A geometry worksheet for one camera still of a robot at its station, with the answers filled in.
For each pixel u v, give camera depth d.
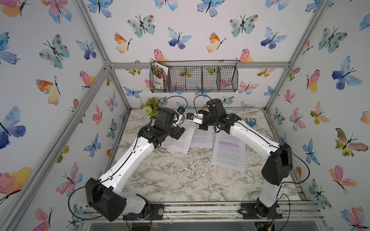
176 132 0.68
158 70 0.89
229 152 0.96
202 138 1.02
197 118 0.67
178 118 0.60
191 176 0.86
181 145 0.96
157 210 0.74
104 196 0.38
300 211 0.76
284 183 0.52
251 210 0.74
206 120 0.72
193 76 0.98
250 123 1.10
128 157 0.45
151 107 1.02
